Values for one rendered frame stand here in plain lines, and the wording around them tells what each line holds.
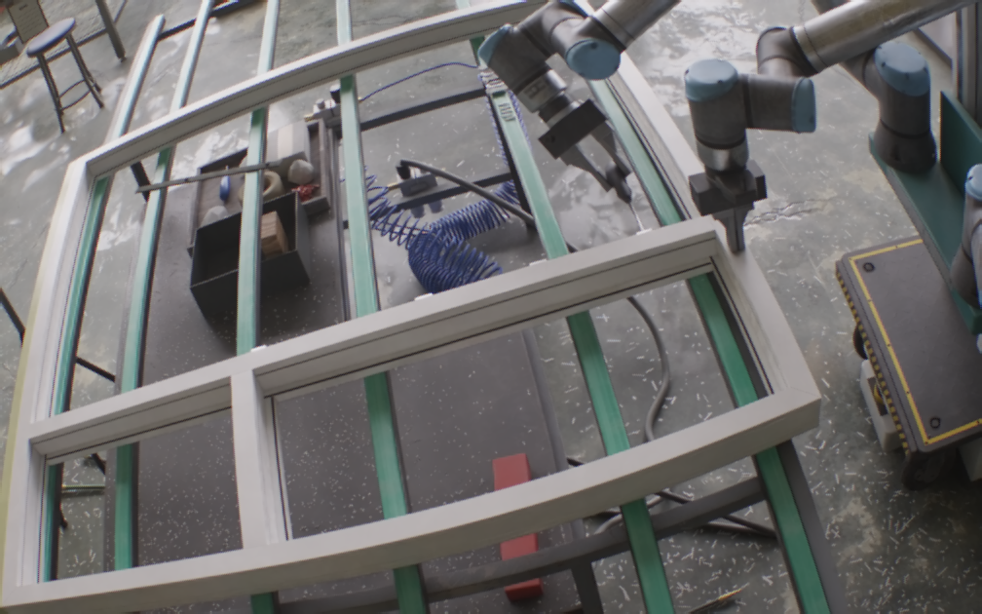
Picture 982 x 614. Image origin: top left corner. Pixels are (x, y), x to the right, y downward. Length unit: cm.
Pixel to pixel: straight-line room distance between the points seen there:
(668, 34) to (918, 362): 228
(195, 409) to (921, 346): 164
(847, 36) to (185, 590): 138
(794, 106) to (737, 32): 277
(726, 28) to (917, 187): 219
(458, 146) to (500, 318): 201
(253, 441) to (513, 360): 65
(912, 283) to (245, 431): 167
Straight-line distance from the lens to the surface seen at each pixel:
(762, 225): 317
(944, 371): 235
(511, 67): 187
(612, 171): 189
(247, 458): 163
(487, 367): 208
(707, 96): 147
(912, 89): 214
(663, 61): 401
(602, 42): 174
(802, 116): 147
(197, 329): 247
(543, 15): 188
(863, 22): 154
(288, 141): 282
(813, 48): 157
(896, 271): 257
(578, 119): 187
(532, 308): 174
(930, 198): 219
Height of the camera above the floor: 208
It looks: 43 degrees down
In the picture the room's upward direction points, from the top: 19 degrees counter-clockwise
